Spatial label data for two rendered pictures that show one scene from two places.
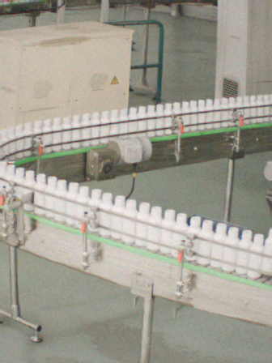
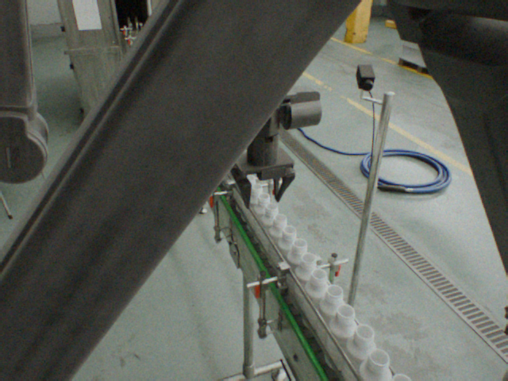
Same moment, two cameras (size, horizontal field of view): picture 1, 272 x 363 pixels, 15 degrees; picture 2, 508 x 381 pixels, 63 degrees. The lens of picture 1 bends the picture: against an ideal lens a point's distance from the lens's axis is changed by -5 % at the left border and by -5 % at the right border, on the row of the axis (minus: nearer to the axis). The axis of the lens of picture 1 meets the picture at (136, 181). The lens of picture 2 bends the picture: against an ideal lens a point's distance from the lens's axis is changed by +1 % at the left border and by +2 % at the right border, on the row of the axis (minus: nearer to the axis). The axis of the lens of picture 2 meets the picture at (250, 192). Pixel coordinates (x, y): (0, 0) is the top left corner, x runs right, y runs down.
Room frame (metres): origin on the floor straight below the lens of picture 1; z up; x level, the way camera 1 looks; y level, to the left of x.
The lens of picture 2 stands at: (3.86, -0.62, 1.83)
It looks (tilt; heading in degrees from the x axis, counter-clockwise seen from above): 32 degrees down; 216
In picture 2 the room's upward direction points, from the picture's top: straight up
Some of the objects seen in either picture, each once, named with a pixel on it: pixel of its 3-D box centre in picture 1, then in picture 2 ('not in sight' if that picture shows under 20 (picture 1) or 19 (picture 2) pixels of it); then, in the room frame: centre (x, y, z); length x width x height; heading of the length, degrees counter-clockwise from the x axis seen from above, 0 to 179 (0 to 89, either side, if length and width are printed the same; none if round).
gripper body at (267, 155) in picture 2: not in sight; (263, 149); (3.31, -0.99, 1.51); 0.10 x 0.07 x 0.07; 146
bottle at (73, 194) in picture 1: (73, 203); not in sight; (3.98, 0.25, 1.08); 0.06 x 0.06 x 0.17
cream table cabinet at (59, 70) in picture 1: (52, 97); not in sight; (7.98, 0.71, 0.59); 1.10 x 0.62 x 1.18; 128
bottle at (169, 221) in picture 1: (168, 231); not in sight; (3.71, -0.13, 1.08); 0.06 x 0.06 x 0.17
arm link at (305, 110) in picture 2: not in sight; (285, 95); (3.27, -0.97, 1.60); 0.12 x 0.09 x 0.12; 146
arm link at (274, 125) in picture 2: not in sight; (266, 117); (3.30, -0.98, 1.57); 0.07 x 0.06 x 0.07; 146
